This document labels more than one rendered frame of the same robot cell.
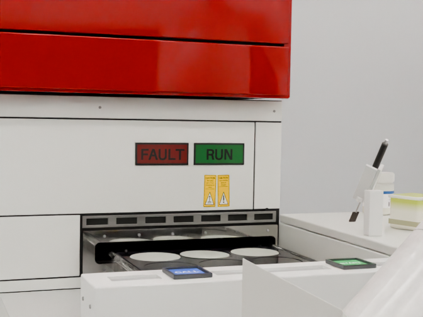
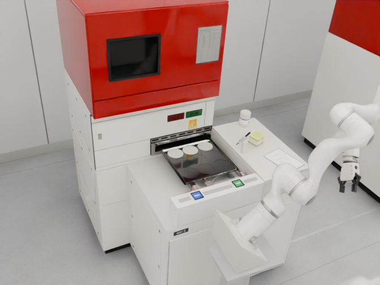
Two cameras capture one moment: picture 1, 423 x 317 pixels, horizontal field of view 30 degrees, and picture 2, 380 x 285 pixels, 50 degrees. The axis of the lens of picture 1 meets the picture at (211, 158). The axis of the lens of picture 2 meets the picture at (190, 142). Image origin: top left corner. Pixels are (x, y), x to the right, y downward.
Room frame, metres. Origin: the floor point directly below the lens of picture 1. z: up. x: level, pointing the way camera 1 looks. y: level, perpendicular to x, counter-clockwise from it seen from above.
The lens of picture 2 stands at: (-0.54, 0.34, 2.44)
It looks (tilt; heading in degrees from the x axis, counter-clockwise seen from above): 34 degrees down; 352
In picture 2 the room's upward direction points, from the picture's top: 4 degrees clockwise
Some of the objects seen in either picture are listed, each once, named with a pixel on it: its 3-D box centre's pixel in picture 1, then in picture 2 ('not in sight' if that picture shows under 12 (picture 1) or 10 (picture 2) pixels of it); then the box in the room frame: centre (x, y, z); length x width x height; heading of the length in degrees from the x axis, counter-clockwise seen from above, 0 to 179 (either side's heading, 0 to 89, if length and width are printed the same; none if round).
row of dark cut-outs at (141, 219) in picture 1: (183, 219); (181, 134); (1.70, 0.06, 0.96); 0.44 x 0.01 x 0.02; 110
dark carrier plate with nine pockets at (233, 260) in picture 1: (225, 265); (198, 159); (1.50, -0.03, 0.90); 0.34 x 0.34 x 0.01; 20
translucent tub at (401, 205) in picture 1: (414, 211); (255, 139); (1.57, -0.41, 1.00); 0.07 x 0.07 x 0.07; 38
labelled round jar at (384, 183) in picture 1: (378, 193); (245, 117); (1.81, -0.38, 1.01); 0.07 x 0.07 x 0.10
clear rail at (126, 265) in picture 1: (133, 270); (172, 166); (1.43, 0.14, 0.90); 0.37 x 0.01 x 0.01; 20
